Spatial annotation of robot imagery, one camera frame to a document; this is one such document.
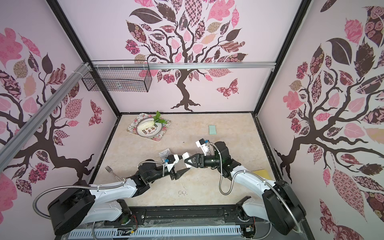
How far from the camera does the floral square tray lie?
1.07 m

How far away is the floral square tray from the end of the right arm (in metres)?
0.43

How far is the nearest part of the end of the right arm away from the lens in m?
0.63
